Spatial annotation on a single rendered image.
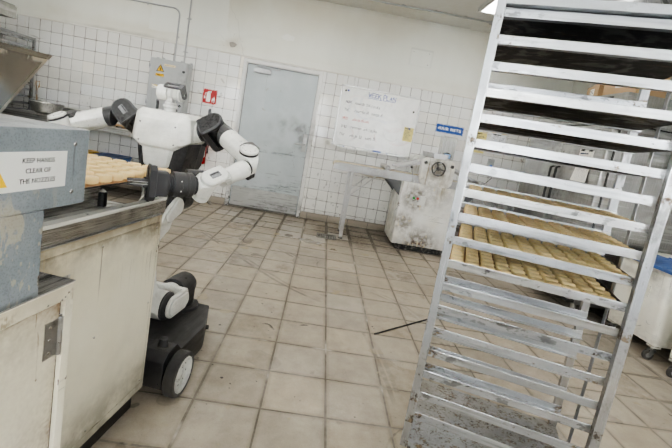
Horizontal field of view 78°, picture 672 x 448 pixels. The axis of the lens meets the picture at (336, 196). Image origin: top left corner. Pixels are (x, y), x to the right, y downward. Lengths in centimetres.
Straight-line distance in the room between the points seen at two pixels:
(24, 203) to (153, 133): 109
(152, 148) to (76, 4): 513
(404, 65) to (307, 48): 136
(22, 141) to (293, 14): 540
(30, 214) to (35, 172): 8
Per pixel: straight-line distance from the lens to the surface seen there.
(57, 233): 135
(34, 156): 94
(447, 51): 624
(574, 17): 165
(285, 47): 604
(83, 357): 162
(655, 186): 455
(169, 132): 193
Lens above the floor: 126
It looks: 8 degrees down
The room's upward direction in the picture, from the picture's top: 10 degrees clockwise
